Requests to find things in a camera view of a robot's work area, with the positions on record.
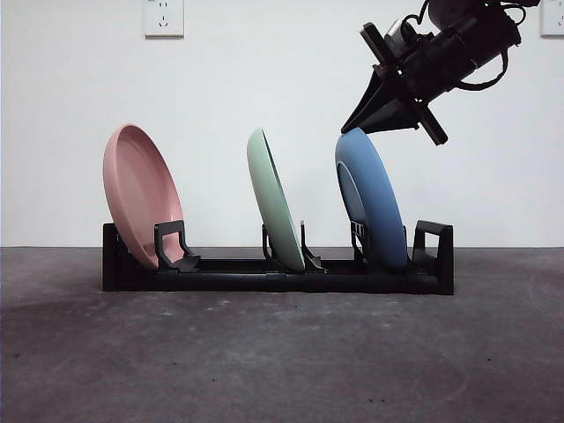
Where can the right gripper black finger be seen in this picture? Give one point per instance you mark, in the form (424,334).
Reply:
(398,118)
(379,94)

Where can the blue plate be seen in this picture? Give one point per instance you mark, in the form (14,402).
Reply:
(374,198)

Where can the green plate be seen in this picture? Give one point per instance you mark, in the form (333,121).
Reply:
(272,198)

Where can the pink plate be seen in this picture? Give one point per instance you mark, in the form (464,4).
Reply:
(141,189)

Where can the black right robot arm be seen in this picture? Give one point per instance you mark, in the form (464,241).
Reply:
(489,31)

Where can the black plastic plate rack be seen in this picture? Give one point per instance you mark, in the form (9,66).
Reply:
(220,282)

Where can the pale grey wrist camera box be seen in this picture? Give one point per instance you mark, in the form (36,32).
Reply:
(398,37)

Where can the white wall socket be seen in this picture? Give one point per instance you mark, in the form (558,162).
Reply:
(164,20)
(554,24)

